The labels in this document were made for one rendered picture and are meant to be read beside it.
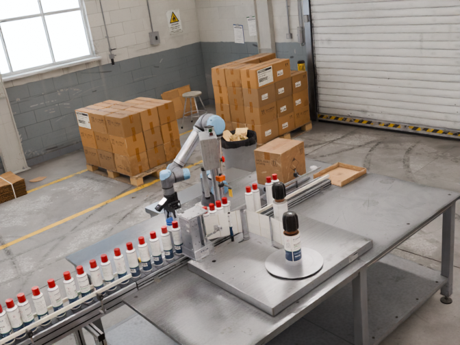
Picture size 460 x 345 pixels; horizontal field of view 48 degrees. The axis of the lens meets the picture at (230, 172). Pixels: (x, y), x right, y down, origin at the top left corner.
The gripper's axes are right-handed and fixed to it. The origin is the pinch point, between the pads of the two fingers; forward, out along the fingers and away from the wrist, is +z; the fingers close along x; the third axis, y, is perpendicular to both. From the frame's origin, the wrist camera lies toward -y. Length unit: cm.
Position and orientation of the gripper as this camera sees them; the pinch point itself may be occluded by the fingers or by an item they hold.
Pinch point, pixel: (171, 222)
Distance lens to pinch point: 342.8
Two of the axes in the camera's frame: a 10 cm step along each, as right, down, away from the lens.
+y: 7.1, -3.4, 6.2
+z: 1.3, 9.2, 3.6
